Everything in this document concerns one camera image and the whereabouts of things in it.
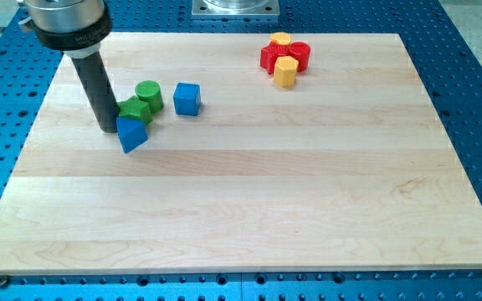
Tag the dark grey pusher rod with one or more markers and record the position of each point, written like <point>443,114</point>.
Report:
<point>96,84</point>

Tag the blue cube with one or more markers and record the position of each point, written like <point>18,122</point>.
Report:
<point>187,99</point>

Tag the green star block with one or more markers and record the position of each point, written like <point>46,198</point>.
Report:
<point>135,109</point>

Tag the red star block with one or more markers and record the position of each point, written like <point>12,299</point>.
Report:
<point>270,53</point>

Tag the green cylinder block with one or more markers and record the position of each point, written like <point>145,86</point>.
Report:
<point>150,92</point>

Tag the blue triangle block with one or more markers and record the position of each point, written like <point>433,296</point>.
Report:
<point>131,133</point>

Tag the yellow hexagon block back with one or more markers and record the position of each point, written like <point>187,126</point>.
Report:
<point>281,38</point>

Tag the yellow hexagon block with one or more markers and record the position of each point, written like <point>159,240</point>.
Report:
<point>285,70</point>
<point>281,38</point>

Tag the yellow hexagon block front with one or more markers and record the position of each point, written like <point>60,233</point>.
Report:
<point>285,70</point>

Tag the wooden board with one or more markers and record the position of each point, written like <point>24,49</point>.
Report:
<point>349,169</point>

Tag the red cylinder block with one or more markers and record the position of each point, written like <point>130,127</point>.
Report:
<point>301,52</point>

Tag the blue perforated table plate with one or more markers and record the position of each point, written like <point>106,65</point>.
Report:
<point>446,65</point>

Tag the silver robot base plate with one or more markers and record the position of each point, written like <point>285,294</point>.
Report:
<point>216,8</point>

